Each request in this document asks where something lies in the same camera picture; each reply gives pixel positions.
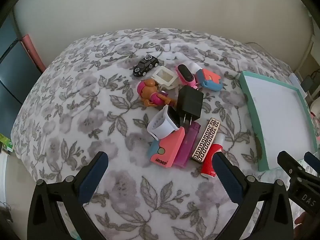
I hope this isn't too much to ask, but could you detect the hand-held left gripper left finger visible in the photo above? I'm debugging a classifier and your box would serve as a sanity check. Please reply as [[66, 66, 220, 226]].
[[27, 151, 109, 240]]

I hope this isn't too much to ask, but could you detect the teal box with white inside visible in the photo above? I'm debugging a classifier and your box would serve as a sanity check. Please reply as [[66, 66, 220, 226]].
[[239, 71, 318, 172]]

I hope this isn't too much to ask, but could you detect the green packet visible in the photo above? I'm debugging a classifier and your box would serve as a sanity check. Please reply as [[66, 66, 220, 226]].
[[0, 132, 13, 153]]

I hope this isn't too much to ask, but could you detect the black toy car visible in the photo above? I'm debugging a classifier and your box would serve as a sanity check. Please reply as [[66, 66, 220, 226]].
[[132, 54, 159, 77]]

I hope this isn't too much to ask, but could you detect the pink headboard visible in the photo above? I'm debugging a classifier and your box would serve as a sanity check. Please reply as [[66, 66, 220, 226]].
[[21, 34, 47, 73]]

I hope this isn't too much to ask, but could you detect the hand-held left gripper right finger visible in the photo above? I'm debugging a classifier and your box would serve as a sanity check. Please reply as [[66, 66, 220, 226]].
[[212, 152, 294, 240]]

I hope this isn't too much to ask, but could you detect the red white tube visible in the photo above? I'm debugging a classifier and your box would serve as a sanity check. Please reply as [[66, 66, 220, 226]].
[[200, 133, 225, 179]]

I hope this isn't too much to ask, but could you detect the white smart watch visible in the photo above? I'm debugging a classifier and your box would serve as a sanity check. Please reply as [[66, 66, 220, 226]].
[[147, 105, 181, 140]]

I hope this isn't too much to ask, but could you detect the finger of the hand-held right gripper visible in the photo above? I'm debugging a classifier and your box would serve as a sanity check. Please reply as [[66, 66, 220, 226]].
[[304, 151, 320, 177], [277, 151, 306, 181]]

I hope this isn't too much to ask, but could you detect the large coral pink case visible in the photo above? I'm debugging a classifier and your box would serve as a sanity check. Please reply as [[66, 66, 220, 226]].
[[147, 127, 186, 168]]

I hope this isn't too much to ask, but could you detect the person's right hand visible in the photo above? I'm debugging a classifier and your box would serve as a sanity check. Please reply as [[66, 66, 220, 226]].
[[294, 211, 310, 226]]

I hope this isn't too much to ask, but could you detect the black gold patterned lighter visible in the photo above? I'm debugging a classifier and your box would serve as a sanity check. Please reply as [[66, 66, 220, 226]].
[[191, 117, 221, 163]]

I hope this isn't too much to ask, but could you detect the black power adapter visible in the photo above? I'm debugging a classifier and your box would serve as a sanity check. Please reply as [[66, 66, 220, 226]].
[[176, 85, 204, 128]]

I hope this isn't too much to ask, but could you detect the white square plastic case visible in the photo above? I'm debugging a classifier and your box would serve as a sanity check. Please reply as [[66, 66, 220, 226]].
[[152, 66, 179, 90]]

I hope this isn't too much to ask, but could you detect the purple translucent lighter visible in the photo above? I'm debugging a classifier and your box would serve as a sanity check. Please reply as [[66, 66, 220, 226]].
[[174, 123, 201, 167]]

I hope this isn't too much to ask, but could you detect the floral grey white blanket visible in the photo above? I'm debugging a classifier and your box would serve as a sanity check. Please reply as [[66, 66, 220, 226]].
[[11, 27, 314, 240]]

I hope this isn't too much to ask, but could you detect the pink toy doll figure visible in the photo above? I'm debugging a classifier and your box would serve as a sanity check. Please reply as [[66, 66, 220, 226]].
[[137, 78, 178, 108]]

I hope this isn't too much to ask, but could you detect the white cable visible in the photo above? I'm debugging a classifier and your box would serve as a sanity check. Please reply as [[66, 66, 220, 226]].
[[244, 41, 275, 55]]

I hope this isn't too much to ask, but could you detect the dark blue cabinet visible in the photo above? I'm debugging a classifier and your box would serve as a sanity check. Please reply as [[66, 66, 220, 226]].
[[0, 15, 43, 120]]

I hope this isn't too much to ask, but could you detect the pink smart band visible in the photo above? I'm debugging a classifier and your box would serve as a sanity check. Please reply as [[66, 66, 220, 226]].
[[174, 64, 197, 88]]

